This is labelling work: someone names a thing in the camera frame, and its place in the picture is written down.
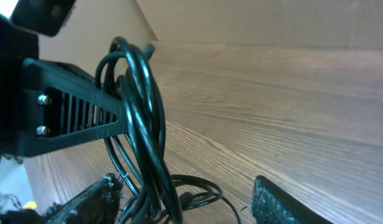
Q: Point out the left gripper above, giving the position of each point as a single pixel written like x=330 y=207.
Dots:
x=58 y=104

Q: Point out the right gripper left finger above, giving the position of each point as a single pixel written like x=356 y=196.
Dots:
x=97 y=204

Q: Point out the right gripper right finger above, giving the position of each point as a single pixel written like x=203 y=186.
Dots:
x=271 y=204

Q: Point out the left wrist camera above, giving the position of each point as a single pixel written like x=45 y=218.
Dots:
x=45 y=17

